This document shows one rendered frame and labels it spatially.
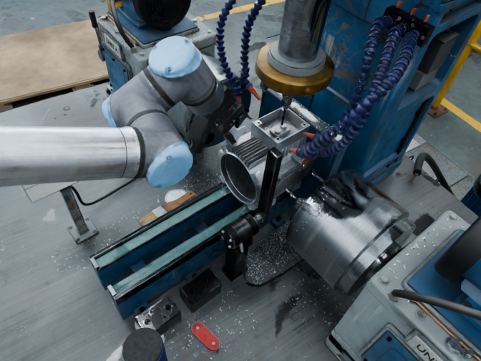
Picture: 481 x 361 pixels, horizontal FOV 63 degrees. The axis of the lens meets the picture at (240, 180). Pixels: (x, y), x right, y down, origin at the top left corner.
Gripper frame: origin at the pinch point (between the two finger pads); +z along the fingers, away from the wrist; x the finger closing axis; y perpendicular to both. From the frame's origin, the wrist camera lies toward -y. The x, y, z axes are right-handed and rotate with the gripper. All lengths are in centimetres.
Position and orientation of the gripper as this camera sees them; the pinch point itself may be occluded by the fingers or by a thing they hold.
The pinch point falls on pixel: (230, 142)
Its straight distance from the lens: 105.0
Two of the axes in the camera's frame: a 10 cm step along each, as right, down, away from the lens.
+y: 7.1, -7.1, 0.0
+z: 3.3, 3.3, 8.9
